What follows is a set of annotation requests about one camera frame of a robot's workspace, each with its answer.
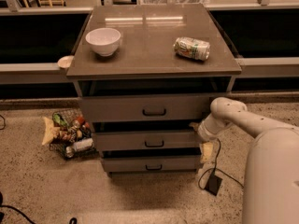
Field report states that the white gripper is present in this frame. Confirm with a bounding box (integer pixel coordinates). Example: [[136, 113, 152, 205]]
[[196, 113, 233, 163]]

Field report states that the grey drawer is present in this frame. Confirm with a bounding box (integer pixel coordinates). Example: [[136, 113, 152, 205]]
[[93, 130, 200, 151], [101, 155, 202, 173], [78, 93, 216, 122]]

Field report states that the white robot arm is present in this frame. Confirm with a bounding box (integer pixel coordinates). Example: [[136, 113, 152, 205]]
[[195, 97, 299, 224]]

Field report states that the grey bottom drawer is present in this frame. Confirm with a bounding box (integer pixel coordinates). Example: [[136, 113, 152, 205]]
[[101, 155, 202, 173]]

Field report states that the grey drawer cabinet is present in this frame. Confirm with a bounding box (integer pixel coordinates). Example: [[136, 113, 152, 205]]
[[66, 3, 242, 177]]

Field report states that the grey top drawer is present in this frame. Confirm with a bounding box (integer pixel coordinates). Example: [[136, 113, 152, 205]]
[[78, 93, 216, 122]]

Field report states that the black floor box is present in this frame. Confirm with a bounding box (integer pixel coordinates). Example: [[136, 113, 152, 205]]
[[205, 174, 222, 196]]

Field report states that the crushed green white can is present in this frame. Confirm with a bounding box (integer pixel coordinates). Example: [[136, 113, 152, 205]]
[[173, 37, 210, 61]]

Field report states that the white plastic bottle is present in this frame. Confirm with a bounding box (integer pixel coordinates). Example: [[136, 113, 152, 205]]
[[72, 138, 93, 152]]

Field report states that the red capped bottle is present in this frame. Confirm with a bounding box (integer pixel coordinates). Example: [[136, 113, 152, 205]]
[[74, 116, 85, 126]]

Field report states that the white ceramic bowl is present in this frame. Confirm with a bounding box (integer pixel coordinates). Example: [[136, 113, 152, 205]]
[[85, 28, 121, 57]]

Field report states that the yellow chip bag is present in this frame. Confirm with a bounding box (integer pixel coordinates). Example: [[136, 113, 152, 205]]
[[42, 117, 60, 145]]

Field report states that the small round white dish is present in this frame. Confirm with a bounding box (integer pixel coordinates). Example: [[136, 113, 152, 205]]
[[57, 55, 74, 69]]

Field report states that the black floor cable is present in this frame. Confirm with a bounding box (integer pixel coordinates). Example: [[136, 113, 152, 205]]
[[197, 137, 245, 191]]

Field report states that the black wire basket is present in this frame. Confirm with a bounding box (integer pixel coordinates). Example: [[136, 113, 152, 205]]
[[50, 108, 96, 160]]

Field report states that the black cable lower left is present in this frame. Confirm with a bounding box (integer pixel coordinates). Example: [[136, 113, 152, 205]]
[[0, 190, 78, 224]]

